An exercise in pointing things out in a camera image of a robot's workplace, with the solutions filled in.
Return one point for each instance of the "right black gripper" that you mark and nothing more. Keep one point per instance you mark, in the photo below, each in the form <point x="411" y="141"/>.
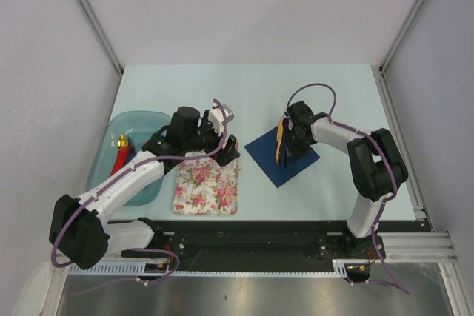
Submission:
<point x="292" y="150"/>

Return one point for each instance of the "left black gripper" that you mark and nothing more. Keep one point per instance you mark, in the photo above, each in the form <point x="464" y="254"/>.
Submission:
<point x="224" y="156"/>

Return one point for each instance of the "purple metal spoon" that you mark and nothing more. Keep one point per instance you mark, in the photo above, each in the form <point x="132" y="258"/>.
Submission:
<point x="284" y="152"/>

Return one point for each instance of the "dark blue paper napkin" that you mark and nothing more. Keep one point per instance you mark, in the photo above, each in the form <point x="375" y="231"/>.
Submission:
<point x="263" y="152"/>

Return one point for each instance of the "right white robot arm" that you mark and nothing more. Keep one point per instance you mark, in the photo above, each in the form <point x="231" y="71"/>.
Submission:
<point x="377" y="168"/>

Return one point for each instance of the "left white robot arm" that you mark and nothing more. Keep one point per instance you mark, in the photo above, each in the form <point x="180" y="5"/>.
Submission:
<point x="81" y="232"/>

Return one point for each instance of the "blue napkin roll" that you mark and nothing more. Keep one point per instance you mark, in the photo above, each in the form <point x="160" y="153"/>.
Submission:
<point x="130" y="156"/>

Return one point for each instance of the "gold utensil in roll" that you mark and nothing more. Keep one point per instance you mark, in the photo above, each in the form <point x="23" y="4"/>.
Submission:
<point x="123" y="141"/>

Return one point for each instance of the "teal plastic tray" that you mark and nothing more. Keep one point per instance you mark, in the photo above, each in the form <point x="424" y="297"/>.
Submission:
<point x="138" y="125"/>

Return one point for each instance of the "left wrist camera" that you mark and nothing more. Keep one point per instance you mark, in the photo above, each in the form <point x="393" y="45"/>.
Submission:
<point x="217" y="115"/>

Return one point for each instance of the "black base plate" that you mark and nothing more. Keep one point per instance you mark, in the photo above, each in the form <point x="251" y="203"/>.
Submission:
<point x="250" y="246"/>

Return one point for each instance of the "white cable duct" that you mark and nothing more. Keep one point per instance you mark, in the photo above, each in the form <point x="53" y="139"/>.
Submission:
<point x="151" y="269"/>

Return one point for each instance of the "aluminium frame rail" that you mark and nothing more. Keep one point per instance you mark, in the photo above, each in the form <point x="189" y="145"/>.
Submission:
<point x="418" y="247"/>

